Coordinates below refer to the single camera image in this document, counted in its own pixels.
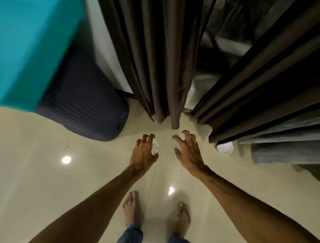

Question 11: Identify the person's left hand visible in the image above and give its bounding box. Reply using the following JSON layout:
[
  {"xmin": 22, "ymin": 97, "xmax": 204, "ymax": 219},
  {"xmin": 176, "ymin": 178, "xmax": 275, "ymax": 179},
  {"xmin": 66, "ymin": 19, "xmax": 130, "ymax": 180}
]
[{"xmin": 128, "ymin": 134, "xmax": 159, "ymax": 173}]

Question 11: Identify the person's right hand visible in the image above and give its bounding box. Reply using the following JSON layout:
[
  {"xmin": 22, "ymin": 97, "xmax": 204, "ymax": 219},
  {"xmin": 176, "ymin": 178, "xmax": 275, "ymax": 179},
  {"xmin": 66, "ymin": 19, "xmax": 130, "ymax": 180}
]
[{"xmin": 172, "ymin": 130, "xmax": 208, "ymax": 179}]

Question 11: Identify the clear drinking glass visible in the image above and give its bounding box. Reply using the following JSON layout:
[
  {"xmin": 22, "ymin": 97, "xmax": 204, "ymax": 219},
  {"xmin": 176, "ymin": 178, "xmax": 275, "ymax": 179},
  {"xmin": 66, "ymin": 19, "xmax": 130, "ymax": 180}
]
[
  {"xmin": 151, "ymin": 138, "xmax": 160, "ymax": 156},
  {"xmin": 171, "ymin": 133, "xmax": 186, "ymax": 152}
]

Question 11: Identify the person's left forearm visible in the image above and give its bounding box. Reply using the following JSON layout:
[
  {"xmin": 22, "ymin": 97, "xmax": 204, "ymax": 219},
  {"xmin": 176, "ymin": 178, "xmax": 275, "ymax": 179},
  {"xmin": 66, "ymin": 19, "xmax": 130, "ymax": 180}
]
[{"xmin": 28, "ymin": 165, "xmax": 148, "ymax": 243}]

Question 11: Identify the person's right forearm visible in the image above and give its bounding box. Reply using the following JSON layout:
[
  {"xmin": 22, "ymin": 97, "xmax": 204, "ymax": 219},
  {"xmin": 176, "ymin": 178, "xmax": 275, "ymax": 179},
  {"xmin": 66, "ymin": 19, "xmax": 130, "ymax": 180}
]
[{"xmin": 189, "ymin": 166, "xmax": 320, "ymax": 243}]

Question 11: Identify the white cup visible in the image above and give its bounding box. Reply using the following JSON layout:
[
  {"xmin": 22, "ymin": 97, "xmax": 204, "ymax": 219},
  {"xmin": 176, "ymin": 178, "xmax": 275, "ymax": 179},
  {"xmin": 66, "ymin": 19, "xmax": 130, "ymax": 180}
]
[{"xmin": 217, "ymin": 141, "xmax": 234, "ymax": 155}]

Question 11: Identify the person's right foot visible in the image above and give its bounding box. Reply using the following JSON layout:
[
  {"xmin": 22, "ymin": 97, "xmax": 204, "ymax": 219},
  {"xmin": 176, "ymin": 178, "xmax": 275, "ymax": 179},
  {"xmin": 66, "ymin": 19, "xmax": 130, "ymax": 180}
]
[{"xmin": 172, "ymin": 202, "xmax": 192, "ymax": 238}]

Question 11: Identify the person's foot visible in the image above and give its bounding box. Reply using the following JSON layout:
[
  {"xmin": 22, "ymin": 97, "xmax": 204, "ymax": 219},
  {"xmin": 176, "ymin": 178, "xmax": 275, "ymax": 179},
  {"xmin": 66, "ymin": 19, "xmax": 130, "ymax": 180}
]
[
  {"xmin": 122, "ymin": 191, "xmax": 141, "ymax": 227},
  {"xmin": 172, "ymin": 202, "xmax": 192, "ymax": 238}
]

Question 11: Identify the person's left foot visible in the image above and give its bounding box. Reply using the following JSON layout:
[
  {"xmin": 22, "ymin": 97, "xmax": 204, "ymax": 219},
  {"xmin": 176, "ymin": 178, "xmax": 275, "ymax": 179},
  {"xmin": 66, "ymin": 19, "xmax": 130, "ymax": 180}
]
[{"xmin": 122, "ymin": 191, "xmax": 141, "ymax": 227}]

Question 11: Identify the dark grey mattress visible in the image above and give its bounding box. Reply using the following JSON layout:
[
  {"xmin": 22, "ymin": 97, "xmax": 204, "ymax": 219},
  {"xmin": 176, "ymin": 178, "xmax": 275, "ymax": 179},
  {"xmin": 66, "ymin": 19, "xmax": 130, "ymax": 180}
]
[{"xmin": 35, "ymin": 18, "xmax": 130, "ymax": 143}]

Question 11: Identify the brown curtain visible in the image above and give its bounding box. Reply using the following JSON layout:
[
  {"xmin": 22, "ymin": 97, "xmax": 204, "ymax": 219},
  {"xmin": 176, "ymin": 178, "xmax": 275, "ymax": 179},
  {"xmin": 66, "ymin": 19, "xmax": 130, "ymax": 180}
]
[
  {"xmin": 98, "ymin": 0, "xmax": 208, "ymax": 130},
  {"xmin": 191, "ymin": 0, "xmax": 320, "ymax": 145}
]

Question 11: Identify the blue jeans right leg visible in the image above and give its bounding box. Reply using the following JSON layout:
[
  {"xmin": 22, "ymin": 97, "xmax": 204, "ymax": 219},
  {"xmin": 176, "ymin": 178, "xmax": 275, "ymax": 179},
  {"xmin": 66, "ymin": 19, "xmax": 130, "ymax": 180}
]
[{"xmin": 168, "ymin": 234, "xmax": 191, "ymax": 243}]

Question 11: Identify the blue jeans leg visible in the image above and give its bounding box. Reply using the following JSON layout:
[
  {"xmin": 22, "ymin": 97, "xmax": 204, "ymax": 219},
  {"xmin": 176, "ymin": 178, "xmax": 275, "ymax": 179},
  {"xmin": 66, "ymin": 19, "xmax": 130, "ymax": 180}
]
[
  {"xmin": 168, "ymin": 234, "xmax": 191, "ymax": 243},
  {"xmin": 116, "ymin": 223, "xmax": 144, "ymax": 243}
]

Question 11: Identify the blue jeans left leg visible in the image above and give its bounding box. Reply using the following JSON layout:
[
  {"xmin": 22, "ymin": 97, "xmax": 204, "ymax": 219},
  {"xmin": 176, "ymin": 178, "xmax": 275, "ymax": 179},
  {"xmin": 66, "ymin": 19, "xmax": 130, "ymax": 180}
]
[{"xmin": 116, "ymin": 223, "xmax": 144, "ymax": 243}]

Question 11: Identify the grey cloth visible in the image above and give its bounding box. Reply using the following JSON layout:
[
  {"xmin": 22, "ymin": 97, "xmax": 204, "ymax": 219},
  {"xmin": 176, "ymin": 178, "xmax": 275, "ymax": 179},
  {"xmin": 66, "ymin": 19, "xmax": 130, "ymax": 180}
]
[{"xmin": 238, "ymin": 110, "xmax": 320, "ymax": 166}]

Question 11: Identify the teal bed sheet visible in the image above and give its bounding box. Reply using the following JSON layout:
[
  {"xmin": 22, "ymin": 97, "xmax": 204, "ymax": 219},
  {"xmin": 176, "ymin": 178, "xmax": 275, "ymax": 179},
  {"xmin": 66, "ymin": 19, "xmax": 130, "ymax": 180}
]
[{"xmin": 0, "ymin": 0, "xmax": 84, "ymax": 112}]

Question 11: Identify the black cable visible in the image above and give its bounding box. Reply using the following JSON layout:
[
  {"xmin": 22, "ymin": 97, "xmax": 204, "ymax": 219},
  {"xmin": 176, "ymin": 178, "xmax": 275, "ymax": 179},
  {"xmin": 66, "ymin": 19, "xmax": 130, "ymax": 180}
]
[{"xmin": 115, "ymin": 89, "xmax": 136, "ymax": 100}]

